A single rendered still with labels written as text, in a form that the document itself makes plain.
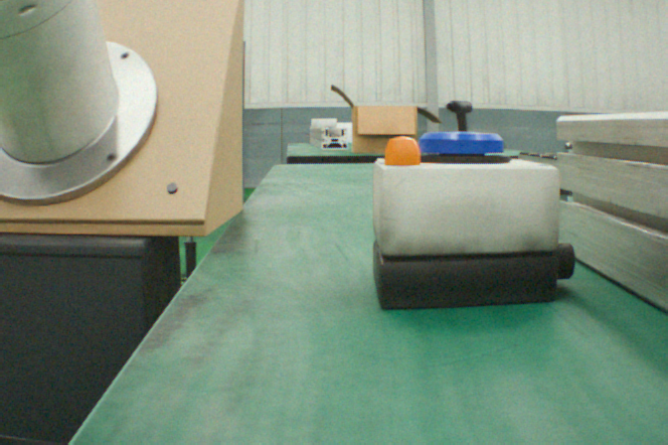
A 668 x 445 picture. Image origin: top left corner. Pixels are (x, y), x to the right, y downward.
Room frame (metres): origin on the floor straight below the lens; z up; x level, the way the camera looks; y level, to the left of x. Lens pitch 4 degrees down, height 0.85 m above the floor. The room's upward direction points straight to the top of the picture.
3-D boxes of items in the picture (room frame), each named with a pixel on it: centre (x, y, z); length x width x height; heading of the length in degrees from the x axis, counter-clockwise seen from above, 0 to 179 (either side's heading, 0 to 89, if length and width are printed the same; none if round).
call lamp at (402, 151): (0.36, -0.03, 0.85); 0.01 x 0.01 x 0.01
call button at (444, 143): (0.39, -0.06, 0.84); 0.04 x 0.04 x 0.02
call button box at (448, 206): (0.39, -0.07, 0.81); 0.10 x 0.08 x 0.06; 90
